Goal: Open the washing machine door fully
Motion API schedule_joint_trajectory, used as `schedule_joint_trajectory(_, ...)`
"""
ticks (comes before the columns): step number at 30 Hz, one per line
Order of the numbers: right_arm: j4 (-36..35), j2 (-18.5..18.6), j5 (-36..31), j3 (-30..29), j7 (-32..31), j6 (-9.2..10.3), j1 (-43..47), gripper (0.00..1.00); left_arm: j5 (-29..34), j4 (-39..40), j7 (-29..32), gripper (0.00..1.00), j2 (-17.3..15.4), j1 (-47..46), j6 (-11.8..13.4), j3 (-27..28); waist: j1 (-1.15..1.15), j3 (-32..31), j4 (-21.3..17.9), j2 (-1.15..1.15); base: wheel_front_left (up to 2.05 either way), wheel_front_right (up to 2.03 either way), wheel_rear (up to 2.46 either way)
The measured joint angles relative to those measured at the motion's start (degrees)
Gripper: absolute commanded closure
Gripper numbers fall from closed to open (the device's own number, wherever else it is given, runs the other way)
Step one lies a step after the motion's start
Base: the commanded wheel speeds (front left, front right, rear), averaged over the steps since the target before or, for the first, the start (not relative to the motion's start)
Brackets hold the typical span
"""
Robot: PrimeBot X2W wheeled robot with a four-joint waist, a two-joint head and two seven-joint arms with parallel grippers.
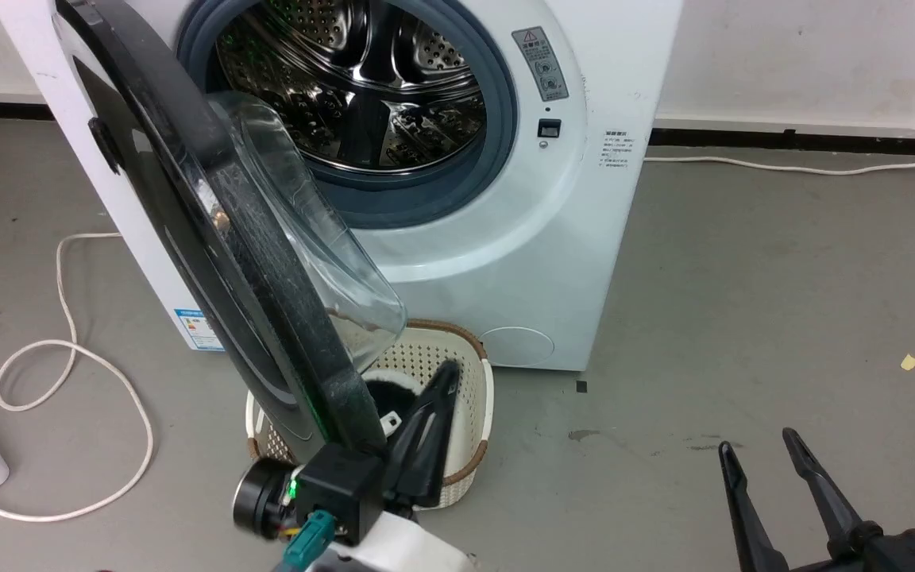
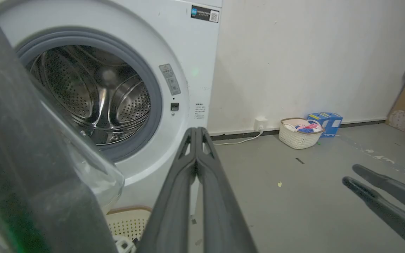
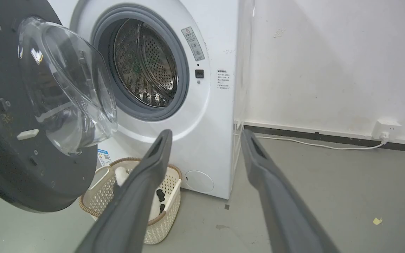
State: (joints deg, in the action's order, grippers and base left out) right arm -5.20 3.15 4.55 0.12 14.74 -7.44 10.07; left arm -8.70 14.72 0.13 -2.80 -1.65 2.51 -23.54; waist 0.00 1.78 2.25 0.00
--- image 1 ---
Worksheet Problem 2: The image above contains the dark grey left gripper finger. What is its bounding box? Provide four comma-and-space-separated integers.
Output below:
384, 361, 459, 509

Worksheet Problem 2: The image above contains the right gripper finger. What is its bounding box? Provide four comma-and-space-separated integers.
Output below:
718, 442, 790, 572
782, 427, 863, 549

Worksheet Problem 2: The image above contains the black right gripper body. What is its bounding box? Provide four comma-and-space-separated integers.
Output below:
791, 520, 915, 572

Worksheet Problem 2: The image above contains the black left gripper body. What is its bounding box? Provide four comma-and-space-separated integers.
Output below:
296, 443, 385, 547

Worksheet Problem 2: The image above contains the black round washer door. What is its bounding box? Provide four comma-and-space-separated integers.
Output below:
52, 0, 408, 462

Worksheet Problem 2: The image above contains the white front-load washing machine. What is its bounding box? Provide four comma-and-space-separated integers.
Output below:
0, 0, 685, 373

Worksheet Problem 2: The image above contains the grey rubber door gasket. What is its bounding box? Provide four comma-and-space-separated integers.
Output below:
177, 0, 519, 231

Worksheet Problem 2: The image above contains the black garment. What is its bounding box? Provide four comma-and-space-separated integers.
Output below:
362, 380, 427, 434

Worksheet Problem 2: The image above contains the white brown-rimmed laundry basket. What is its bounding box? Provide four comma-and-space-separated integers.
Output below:
245, 319, 495, 511

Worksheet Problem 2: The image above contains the black cylinder on left gripper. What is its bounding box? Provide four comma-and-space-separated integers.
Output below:
234, 457, 299, 541

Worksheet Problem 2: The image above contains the round white filter cover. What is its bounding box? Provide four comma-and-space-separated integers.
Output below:
480, 326, 555, 368

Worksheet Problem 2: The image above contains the blue white energy label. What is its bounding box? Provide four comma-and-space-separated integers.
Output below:
173, 308, 226, 352

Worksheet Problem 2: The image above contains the small printed text sticker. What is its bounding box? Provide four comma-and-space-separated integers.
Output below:
602, 129, 631, 169

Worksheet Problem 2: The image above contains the stainless steel washer drum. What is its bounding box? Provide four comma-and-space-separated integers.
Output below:
215, 0, 488, 174

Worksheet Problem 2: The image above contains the grey warning sticker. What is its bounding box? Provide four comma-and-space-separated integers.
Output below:
512, 26, 570, 102

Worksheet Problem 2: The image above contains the teal cable connector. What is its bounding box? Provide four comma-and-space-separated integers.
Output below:
283, 511, 337, 571

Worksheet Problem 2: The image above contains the white power strip cable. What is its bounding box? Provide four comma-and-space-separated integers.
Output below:
0, 232, 155, 523

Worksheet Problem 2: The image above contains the long white floor cable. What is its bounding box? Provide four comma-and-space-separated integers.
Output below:
644, 147, 915, 176

